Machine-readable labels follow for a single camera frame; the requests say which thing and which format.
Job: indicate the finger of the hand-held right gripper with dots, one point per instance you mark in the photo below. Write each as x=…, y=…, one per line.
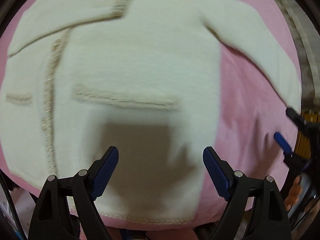
x=293, y=115
x=282, y=142

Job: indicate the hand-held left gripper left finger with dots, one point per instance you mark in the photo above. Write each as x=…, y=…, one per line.
x=106, y=172

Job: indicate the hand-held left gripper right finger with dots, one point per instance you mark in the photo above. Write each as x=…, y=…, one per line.
x=216, y=173

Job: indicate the white knit cardigan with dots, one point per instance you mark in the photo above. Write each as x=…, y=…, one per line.
x=140, y=55

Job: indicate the person's right hand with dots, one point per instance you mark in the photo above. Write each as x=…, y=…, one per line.
x=295, y=190

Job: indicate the pink bed sheet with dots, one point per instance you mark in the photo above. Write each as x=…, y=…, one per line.
x=245, y=120

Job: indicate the white dotted cloth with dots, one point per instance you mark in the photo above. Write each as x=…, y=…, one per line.
x=18, y=205

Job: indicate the grey bed frame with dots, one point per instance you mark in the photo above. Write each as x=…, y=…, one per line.
x=300, y=30

